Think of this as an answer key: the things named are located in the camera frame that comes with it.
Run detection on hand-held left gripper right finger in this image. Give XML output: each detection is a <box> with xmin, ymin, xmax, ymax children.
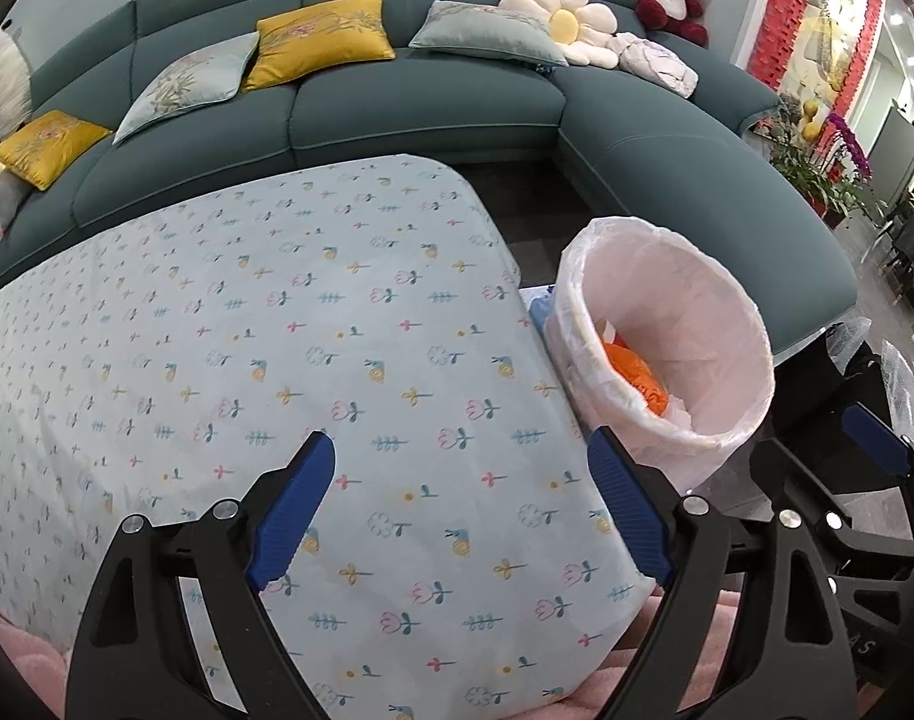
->
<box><xmin>586</xmin><ymin>427</ymin><xmax>864</xmax><ymax>720</ymax></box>

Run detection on dark dining chairs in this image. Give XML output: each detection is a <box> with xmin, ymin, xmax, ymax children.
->
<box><xmin>875</xmin><ymin>195</ymin><xmax>914</xmax><ymax>302</ymax></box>

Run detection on pink fluffy rug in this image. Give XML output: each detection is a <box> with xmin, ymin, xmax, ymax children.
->
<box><xmin>0</xmin><ymin>577</ymin><xmax>754</xmax><ymax>720</ymax></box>

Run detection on red framed wall painting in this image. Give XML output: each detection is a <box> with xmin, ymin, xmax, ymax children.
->
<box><xmin>734</xmin><ymin>0</ymin><xmax>890</xmax><ymax>122</ymax></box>

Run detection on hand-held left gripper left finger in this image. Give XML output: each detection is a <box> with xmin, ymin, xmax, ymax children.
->
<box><xmin>65</xmin><ymin>431</ymin><xmax>336</xmax><ymax>720</ymax></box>

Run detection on trash bin with white liner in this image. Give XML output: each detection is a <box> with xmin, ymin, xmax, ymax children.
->
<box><xmin>543</xmin><ymin>216</ymin><xmax>775</xmax><ymax>492</ymax></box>

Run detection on green potted plant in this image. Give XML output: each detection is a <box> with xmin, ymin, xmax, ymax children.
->
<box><xmin>768</xmin><ymin>114</ymin><xmax>878</xmax><ymax>227</ymax></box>

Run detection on yellow embroidered pillow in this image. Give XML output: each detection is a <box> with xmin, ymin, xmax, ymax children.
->
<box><xmin>241</xmin><ymin>0</ymin><xmax>396</xmax><ymax>92</ymax></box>
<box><xmin>0</xmin><ymin>109</ymin><xmax>113</xmax><ymax>192</ymax></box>

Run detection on grey green pillow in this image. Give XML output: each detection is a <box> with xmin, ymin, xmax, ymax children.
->
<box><xmin>408</xmin><ymin>0</ymin><xmax>570</xmax><ymax>68</ymax></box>

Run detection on purple orchid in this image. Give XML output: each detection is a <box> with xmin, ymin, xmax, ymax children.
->
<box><xmin>824</xmin><ymin>111</ymin><xmax>875</xmax><ymax>182</ymax></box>

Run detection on orange plastic bag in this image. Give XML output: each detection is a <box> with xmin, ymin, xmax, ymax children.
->
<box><xmin>603</xmin><ymin>341</ymin><xmax>672</xmax><ymax>418</ymax></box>

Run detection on dark teal sofa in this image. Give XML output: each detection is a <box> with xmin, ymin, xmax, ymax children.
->
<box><xmin>0</xmin><ymin>0</ymin><xmax>860</xmax><ymax>361</ymax></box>

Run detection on white flower shaped cushion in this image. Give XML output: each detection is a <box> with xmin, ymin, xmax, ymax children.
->
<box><xmin>498</xmin><ymin>0</ymin><xmax>620</xmax><ymax>68</ymax></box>

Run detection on clear plastic bag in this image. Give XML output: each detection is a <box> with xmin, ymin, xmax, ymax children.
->
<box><xmin>880</xmin><ymin>341</ymin><xmax>914</xmax><ymax>392</ymax></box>
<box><xmin>826</xmin><ymin>319</ymin><xmax>875</xmax><ymax>376</ymax></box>

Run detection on blue and white packet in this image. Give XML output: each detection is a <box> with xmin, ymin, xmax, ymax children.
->
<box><xmin>521</xmin><ymin>283</ymin><xmax>560</xmax><ymax>335</ymax></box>

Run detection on light blue floral tablecloth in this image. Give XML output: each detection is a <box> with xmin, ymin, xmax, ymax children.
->
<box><xmin>0</xmin><ymin>156</ymin><xmax>650</xmax><ymax>720</ymax></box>

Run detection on pale blue embroidered pillow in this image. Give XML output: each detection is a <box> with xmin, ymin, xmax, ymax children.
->
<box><xmin>112</xmin><ymin>31</ymin><xmax>261</xmax><ymax>147</ymax></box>

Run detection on grey plush toy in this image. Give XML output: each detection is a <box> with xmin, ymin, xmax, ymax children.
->
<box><xmin>0</xmin><ymin>157</ymin><xmax>35</xmax><ymax>253</ymax></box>

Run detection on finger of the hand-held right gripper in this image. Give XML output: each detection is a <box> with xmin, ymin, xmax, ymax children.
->
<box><xmin>832</xmin><ymin>356</ymin><xmax>914</xmax><ymax>512</ymax></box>
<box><xmin>749</xmin><ymin>439</ymin><xmax>914</xmax><ymax>572</ymax></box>

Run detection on white striped pillow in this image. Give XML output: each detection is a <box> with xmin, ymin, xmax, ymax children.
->
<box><xmin>0</xmin><ymin>30</ymin><xmax>35</xmax><ymax>137</ymax></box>

